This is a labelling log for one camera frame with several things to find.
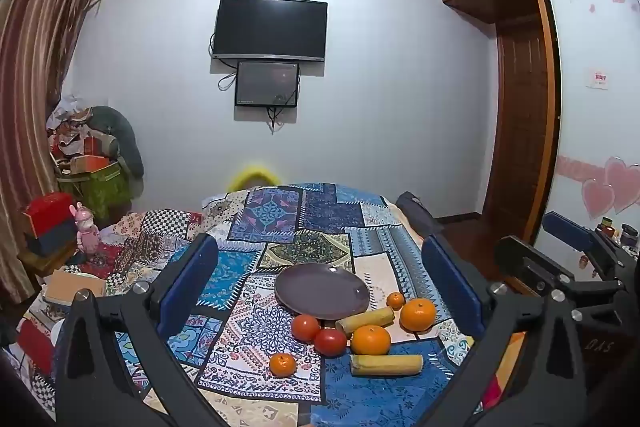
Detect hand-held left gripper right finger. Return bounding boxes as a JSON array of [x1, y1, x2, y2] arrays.
[[421, 235, 587, 427]]

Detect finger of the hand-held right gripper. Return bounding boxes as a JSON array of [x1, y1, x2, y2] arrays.
[[542, 211, 631, 278], [494, 234, 628, 308]]

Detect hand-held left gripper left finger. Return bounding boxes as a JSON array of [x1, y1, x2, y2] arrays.
[[55, 233, 236, 427]]

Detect large orange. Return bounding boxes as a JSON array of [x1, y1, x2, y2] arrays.
[[350, 325, 392, 356], [399, 298, 438, 332]]

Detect red tomato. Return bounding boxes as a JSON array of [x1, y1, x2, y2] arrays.
[[313, 328, 348, 357], [291, 314, 321, 343]]

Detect purple round plate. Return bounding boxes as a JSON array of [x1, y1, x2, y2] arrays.
[[274, 263, 371, 321]]

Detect white case with stickers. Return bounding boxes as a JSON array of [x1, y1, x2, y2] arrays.
[[555, 242, 603, 282]]

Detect pink heart stickers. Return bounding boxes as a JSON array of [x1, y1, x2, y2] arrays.
[[557, 154, 640, 220]]

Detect dark grey pillow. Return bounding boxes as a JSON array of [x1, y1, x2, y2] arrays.
[[395, 192, 451, 239]]

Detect orange yellow blanket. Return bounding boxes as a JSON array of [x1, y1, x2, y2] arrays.
[[480, 329, 529, 413]]

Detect patchwork printed blanket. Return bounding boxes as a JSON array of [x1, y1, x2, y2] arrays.
[[15, 182, 506, 427]]

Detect wooden door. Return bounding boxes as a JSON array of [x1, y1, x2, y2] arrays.
[[482, 17, 560, 243]]

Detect pink toy figure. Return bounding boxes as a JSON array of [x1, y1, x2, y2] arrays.
[[75, 202, 102, 254]]

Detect yellow round object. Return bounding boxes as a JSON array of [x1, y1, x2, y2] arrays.
[[227, 163, 281, 194]]

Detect flat cardboard box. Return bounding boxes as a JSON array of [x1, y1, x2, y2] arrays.
[[42, 269, 108, 306]]

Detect green box with clutter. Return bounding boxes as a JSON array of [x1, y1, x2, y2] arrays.
[[47, 107, 135, 229]]

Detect dark blue box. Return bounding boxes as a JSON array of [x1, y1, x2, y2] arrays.
[[27, 219, 80, 259]]

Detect grey plush cushion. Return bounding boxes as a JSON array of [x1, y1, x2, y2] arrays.
[[92, 106, 146, 180]]

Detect paper note with red print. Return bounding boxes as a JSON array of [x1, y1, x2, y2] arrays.
[[586, 68, 611, 90]]

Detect red box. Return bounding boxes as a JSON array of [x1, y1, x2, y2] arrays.
[[24, 192, 76, 238]]

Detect wooden wardrobe with white door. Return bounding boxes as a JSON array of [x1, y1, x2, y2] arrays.
[[437, 0, 640, 268]]

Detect striped brown curtain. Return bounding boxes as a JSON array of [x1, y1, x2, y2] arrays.
[[0, 0, 111, 303]]

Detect black television cable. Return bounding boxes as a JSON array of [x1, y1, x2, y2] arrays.
[[209, 32, 239, 91]]

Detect small black wall monitor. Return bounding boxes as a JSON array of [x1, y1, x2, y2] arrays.
[[235, 61, 301, 108]]

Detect black wall television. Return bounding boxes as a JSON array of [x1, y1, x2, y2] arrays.
[[211, 0, 329, 62]]

